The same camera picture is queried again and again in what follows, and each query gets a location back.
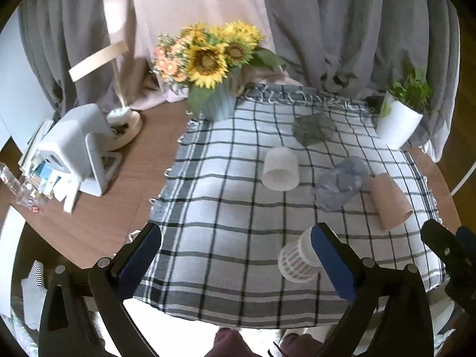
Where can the white frosted cup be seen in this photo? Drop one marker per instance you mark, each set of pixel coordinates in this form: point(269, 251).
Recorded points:
point(280, 171)

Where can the white plant pot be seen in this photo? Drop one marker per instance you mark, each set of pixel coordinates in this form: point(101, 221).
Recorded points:
point(396, 122)

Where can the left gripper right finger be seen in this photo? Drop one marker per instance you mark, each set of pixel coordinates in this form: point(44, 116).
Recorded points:
point(406, 328)

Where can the grey curtain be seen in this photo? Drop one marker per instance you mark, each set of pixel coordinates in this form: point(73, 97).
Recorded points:
point(84, 51)

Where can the dark green glass bowl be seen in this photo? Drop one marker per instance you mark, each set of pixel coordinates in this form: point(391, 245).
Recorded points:
point(312, 129)

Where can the green leafy plant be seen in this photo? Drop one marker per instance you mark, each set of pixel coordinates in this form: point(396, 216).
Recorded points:
point(413, 91)

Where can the checked black white tablecloth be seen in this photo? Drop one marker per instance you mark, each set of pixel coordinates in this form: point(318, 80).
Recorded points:
point(222, 229)

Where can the blue ribbed flower pot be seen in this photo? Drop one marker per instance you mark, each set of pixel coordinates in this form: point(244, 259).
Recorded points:
point(222, 103)

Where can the sunflower bouquet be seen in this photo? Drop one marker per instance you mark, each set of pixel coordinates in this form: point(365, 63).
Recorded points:
point(213, 53)

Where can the pink peach flower bunch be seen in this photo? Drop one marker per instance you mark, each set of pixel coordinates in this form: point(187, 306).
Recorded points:
point(170, 58)

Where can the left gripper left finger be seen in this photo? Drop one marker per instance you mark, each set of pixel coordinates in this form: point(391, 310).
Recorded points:
point(66, 328)

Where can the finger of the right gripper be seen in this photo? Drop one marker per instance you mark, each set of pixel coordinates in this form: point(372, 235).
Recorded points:
point(467, 238)
point(459, 263)

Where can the brown checked paper cup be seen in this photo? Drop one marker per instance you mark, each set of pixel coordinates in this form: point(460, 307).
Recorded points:
point(298, 262)

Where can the pink paper cup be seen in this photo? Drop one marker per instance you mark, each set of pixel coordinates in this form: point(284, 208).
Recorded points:
point(392, 205)

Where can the white desktop device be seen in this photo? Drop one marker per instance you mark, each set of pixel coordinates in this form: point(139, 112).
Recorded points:
point(78, 145)

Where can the clear blue patterned glass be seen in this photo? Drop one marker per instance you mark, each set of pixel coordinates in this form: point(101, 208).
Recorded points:
point(340, 184)

